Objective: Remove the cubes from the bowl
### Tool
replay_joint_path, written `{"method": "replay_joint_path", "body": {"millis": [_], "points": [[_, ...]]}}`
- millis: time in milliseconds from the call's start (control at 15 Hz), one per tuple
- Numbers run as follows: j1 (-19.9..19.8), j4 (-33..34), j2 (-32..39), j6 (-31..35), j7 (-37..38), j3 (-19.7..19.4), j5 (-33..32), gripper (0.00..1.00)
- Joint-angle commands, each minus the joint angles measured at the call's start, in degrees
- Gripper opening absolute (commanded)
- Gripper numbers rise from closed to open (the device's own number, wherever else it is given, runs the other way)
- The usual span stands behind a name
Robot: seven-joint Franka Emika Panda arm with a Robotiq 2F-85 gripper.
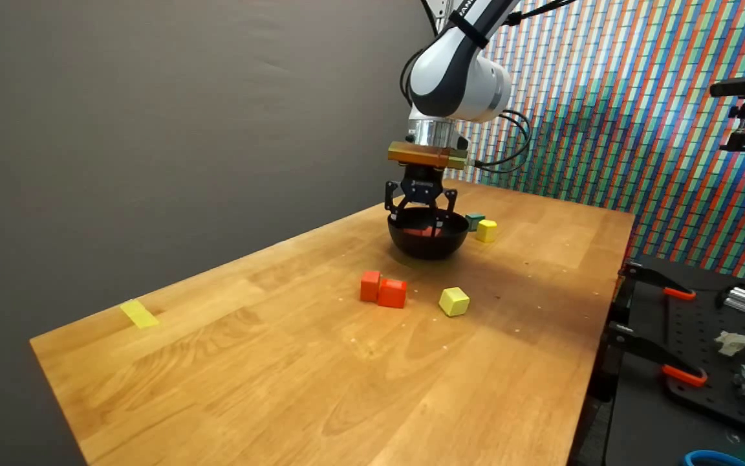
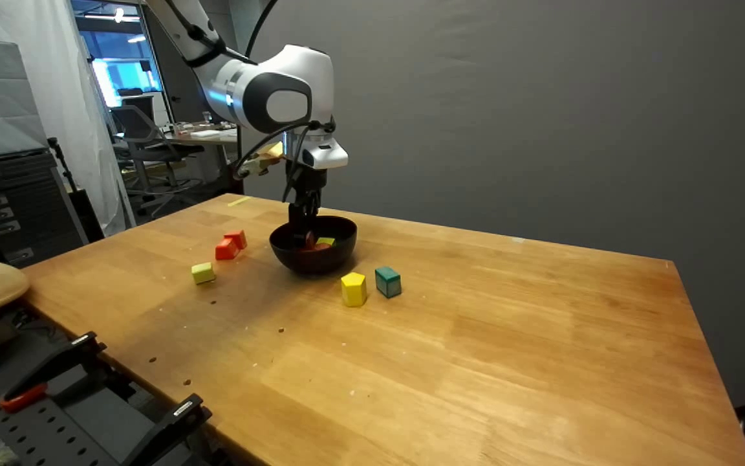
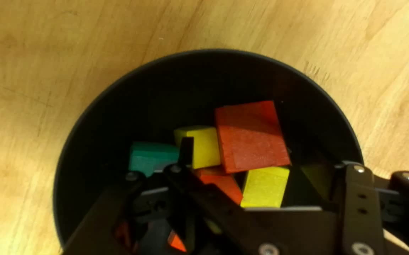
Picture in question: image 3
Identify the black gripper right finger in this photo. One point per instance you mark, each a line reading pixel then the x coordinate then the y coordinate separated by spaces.
pixel 361 213

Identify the black round bowl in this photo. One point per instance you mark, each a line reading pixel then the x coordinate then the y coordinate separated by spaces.
pixel 143 104

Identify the teal wooden cube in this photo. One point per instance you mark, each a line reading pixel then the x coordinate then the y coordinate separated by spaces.
pixel 150 158

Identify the yellow wooden cube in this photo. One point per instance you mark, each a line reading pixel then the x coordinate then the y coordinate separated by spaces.
pixel 206 150
pixel 263 186

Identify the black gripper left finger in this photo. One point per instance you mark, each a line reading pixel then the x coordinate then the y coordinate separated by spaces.
pixel 191 213

